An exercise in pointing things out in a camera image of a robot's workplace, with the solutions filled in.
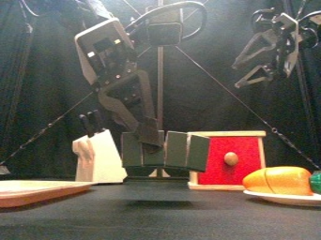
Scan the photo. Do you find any dark green cube block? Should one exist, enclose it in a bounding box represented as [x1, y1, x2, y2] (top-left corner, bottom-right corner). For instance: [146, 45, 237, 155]
[121, 129, 212, 173]

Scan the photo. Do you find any round white plate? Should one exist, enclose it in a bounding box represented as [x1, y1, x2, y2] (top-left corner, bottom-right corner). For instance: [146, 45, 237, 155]
[242, 188, 321, 207]

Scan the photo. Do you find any white wooden knife block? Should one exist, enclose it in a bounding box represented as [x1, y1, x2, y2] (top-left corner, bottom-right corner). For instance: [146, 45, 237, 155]
[71, 128, 129, 184]

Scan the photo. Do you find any wooden box with red drawer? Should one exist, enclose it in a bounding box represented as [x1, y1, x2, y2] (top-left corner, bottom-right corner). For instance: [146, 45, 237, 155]
[187, 130, 268, 191]

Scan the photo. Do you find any wooden cutting board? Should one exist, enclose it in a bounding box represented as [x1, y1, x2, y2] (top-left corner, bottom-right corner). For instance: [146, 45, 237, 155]
[0, 179, 99, 209]

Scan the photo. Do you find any orange toy carrot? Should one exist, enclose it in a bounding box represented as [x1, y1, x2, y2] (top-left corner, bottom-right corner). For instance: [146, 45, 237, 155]
[242, 166, 315, 197]

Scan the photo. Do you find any green toy vegetable piece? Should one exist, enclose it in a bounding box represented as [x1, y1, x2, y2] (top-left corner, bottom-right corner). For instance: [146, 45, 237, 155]
[309, 170, 321, 195]

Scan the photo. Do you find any vertical metal frame pole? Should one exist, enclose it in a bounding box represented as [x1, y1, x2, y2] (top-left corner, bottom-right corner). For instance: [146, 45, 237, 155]
[155, 0, 166, 179]

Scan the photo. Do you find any black toy knife handle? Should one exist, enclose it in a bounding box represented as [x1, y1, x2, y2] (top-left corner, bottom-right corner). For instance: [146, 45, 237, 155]
[78, 113, 95, 139]
[87, 111, 101, 135]

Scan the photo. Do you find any diagonal frame brace wire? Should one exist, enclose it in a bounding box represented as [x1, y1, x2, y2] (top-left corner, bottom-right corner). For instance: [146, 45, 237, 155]
[0, 0, 212, 167]
[173, 45, 321, 172]

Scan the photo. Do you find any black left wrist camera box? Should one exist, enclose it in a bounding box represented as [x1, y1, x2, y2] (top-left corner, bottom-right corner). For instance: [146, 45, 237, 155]
[146, 8, 185, 47]

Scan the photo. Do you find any black looped cable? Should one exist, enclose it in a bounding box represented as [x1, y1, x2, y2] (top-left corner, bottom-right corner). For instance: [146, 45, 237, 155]
[125, 0, 209, 42]

